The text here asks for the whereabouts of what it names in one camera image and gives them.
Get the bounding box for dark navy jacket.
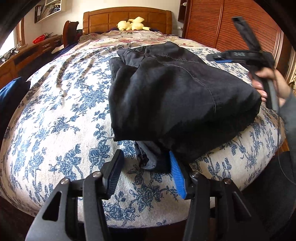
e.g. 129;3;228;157
108;42;261;173

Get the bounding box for grey sleeve forearm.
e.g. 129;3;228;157
278;91;296;153

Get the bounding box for person's right hand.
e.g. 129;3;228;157
248;67;292;107

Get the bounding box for wooden louvered wardrobe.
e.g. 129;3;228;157
177;0;296;84

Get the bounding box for wooden headboard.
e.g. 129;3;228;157
83;6;172;35

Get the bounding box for blue floral bed sheet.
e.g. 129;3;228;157
0;44;286;229

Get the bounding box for yellow plush toy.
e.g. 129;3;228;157
117;16;151;31

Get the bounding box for pink floral quilt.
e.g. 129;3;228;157
77;29;209;50

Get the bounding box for blue folded cloth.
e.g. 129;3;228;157
1;77;31;133

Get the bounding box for wooden desk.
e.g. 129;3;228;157
1;35;62;87

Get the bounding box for wooden chair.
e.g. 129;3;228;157
62;21;79;48

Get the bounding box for red basket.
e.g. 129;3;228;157
32;34;47;44

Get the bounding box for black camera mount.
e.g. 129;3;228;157
232;16;262;51

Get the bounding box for black cable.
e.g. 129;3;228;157
276;106;296;186

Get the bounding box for white wall shelf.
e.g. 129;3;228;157
34;0;66;23

